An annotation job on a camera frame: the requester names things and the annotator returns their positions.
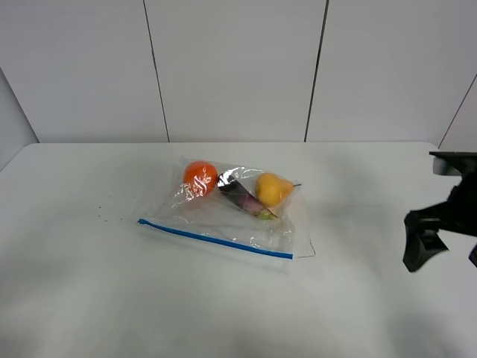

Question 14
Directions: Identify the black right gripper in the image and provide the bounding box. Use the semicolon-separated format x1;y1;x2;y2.
402;151;476;272

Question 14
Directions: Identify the clear blue-zip plastic bag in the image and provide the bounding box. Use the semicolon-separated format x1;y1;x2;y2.
137;157;317;261

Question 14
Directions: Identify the yellow pear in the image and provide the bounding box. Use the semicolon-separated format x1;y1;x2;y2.
255;172;300;207

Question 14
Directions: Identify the purple eggplant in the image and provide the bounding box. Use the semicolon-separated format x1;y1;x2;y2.
217;173;279;220

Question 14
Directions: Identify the orange fruit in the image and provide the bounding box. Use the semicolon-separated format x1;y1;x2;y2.
183;160;218;198

